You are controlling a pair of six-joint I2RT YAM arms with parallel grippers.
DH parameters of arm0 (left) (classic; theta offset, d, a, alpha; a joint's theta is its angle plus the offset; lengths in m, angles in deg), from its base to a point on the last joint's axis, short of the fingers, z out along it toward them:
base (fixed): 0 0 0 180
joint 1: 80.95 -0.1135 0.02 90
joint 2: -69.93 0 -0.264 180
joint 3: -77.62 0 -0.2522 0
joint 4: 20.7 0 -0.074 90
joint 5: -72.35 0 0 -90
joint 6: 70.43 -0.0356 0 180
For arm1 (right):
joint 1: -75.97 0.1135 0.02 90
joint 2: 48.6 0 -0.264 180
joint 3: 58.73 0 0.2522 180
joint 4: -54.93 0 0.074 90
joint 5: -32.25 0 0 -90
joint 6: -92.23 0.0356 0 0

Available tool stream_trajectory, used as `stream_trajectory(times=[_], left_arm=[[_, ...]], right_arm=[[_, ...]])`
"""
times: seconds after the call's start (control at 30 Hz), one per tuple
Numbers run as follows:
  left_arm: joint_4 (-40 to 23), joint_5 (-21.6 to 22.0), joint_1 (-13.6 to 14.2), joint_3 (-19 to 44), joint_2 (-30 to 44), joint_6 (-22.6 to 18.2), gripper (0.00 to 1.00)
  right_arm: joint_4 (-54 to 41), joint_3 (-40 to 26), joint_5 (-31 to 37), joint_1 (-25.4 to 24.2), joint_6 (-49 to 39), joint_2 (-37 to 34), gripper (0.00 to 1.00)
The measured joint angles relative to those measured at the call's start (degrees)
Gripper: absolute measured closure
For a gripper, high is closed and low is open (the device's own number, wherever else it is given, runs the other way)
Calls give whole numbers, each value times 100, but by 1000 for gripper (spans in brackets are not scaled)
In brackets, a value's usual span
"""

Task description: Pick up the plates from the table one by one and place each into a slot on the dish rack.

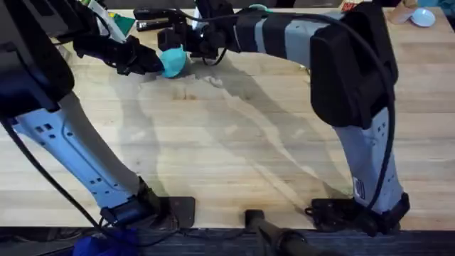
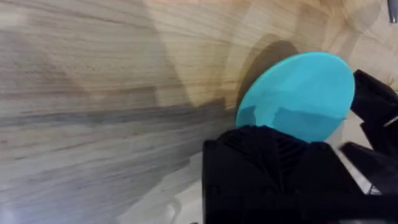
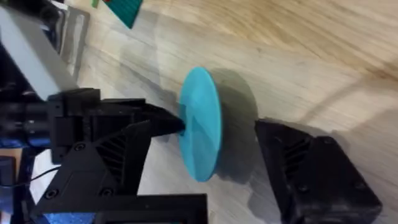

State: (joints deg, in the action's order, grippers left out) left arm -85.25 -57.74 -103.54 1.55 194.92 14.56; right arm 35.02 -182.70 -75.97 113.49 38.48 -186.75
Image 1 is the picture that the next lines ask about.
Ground blue cloth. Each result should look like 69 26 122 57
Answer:
73 229 141 256

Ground teal plate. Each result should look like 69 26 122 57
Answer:
159 46 188 79

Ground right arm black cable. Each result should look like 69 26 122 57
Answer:
176 9 397 210

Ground green board with blocks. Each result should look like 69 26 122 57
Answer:
108 12 137 36

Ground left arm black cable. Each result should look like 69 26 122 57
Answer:
0 119 107 232

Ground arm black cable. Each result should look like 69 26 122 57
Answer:
0 119 107 232
176 9 397 210

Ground teal ring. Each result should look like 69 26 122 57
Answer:
248 3 274 14

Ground tan cylinder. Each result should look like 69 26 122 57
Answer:
387 0 419 25

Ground white flat strip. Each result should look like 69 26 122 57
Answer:
87 0 126 43

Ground light blue small dish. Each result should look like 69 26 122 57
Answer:
410 7 437 28

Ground black stapler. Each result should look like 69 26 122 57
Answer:
133 7 179 33

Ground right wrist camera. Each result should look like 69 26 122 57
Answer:
195 0 235 19

